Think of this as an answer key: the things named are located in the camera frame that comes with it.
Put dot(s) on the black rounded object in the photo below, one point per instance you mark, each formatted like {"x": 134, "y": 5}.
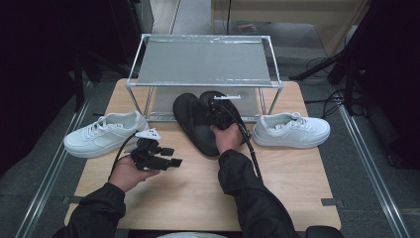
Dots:
{"x": 323, "y": 232}

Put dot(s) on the white sneaker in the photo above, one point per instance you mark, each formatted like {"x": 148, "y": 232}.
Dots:
{"x": 297, "y": 132}
{"x": 99, "y": 139}

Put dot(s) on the person's right hand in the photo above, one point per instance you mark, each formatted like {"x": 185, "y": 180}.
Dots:
{"x": 229, "y": 139}

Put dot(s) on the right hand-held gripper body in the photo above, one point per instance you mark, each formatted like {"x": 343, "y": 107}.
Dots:
{"x": 221, "y": 115}

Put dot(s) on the grey tape tab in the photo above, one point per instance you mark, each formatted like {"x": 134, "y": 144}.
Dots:
{"x": 332, "y": 202}
{"x": 70, "y": 200}

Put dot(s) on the black slipper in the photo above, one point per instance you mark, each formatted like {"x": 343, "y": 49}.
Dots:
{"x": 205, "y": 98}
{"x": 194, "y": 129}

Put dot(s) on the wooden cabinet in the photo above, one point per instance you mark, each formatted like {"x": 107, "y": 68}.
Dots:
{"x": 280, "y": 13}

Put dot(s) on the black stand leg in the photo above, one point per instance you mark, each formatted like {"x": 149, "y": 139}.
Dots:
{"x": 317, "y": 67}

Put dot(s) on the metal shoe rack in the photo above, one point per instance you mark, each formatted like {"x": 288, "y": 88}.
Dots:
{"x": 204, "y": 62}

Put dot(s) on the person's white clothing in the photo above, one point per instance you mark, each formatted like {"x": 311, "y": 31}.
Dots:
{"x": 191, "y": 235}

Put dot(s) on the metal floor rail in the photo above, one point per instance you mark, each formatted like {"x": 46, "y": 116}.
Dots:
{"x": 52, "y": 172}
{"x": 373, "y": 172}

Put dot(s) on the person's left hand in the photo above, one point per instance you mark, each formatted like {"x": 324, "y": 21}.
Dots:
{"x": 127, "y": 175}

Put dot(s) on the small red item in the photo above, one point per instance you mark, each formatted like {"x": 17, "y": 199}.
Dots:
{"x": 247, "y": 28}

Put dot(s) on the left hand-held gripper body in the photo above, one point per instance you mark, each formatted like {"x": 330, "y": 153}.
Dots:
{"x": 147, "y": 158}

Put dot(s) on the black curtain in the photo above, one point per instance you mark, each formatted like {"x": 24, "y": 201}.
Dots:
{"x": 389, "y": 66}
{"x": 39, "y": 66}

